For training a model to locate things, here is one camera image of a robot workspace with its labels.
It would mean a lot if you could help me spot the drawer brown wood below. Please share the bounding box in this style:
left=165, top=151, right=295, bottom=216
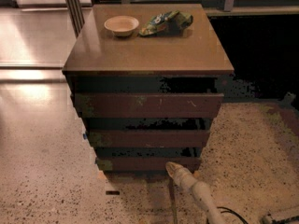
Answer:
left=95, top=157, right=201, bottom=172

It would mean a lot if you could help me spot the metal window frame post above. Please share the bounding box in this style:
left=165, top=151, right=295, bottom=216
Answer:
left=65, top=0, right=85, bottom=36

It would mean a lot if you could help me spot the black cable on floor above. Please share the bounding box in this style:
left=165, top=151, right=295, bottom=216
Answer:
left=206, top=206, right=249, bottom=224

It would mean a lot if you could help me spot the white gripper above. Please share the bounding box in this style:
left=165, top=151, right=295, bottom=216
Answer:
left=165, top=161, right=198, bottom=191

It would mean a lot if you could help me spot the grey power strip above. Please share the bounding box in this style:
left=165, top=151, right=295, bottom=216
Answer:
left=262, top=206, right=299, bottom=224

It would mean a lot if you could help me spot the green chip bag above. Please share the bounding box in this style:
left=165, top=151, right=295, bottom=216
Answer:
left=139, top=10, right=193, bottom=37

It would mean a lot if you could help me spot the top drawer brown front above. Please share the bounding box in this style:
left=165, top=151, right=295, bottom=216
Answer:
left=74, top=93, right=223, bottom=119

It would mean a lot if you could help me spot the middle drawer brown front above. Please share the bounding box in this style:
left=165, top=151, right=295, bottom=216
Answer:
left=86, top=130, right=209, bottom=147

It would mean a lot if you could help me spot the brown wooden drawer cabinet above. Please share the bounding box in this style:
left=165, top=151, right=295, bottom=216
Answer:
left=63, top=4, right=234, bottom=159

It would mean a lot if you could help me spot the beige round bowl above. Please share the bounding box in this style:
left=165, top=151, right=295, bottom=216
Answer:
left=104, top=16, right=139, bottom=37

